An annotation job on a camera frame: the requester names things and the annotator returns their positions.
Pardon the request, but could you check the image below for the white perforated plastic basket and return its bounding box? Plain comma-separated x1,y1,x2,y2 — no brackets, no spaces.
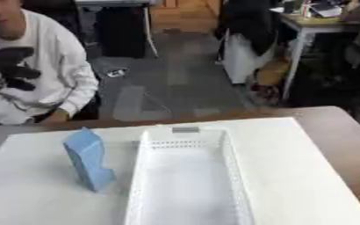
123,126,257,225

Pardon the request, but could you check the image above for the small white object on floor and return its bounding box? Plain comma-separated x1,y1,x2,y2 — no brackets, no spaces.
104,68,130,78

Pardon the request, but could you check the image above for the white chair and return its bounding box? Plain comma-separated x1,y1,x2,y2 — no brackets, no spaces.
218,28,282,85

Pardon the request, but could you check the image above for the yellow and red bag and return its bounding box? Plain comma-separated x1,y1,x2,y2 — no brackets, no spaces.
248,58,292,105

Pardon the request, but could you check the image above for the blue carton-shaped block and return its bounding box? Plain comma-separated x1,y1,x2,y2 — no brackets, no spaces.
61,127,119,193

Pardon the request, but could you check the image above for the black jacket on chair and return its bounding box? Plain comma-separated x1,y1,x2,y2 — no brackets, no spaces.
213,0,288,57

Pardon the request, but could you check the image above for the person's hand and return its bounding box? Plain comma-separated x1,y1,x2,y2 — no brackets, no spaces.
43,108,73,123

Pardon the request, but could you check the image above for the person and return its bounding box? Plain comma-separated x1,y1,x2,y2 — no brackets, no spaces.
0,0,102,127

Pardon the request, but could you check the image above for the white-legged desk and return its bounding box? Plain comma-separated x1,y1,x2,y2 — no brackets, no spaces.
269,6,360,102

